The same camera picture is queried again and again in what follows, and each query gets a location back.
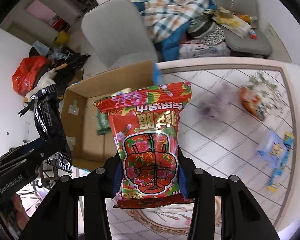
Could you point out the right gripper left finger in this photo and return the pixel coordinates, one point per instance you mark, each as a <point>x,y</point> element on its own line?
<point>57,215</point>

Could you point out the black snack bag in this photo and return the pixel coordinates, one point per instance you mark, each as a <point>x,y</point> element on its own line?
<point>49,126</point>

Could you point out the orange snack bag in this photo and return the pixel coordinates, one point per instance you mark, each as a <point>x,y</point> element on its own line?
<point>252,103</point>

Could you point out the white goose plush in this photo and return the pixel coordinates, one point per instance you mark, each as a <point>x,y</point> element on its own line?
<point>44,81</point>

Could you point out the blue long snack pack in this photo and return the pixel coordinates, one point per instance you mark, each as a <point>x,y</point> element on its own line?
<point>273,183</point>

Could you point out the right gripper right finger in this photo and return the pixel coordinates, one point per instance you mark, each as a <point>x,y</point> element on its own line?
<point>241,215</point>

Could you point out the yellow bucket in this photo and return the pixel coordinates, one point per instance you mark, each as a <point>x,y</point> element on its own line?
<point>62,38</point>

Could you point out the cardboard box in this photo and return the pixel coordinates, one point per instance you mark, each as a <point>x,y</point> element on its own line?
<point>79,116</point>

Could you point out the red plastic bag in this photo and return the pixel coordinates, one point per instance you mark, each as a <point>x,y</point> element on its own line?
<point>25,75</point>

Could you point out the green snack bag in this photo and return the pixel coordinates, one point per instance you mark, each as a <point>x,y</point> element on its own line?
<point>102,123</point>

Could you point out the blue quilt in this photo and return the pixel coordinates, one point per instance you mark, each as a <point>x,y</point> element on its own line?
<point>169,48</point>

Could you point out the purple cloth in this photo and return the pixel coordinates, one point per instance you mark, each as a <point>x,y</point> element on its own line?
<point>218,104</point>

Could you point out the yellow plastic bag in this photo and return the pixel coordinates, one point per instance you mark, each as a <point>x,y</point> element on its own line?
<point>227,19</point>

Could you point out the blue tissue pack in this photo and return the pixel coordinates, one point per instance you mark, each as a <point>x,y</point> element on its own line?
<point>271,148</point>

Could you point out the grey chair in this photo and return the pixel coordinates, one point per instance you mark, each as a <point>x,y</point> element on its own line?
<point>117,33</point>

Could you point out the plaid blanket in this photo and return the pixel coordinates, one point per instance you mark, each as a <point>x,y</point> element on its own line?
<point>163,17</point>

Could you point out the floral pink bedding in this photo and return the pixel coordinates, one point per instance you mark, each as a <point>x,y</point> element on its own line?
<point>197,50</point>

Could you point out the red floral snack bag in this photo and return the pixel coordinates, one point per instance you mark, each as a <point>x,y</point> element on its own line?
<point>144,124</point>

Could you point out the striped hat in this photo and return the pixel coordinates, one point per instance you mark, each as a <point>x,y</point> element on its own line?
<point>200,29</point>

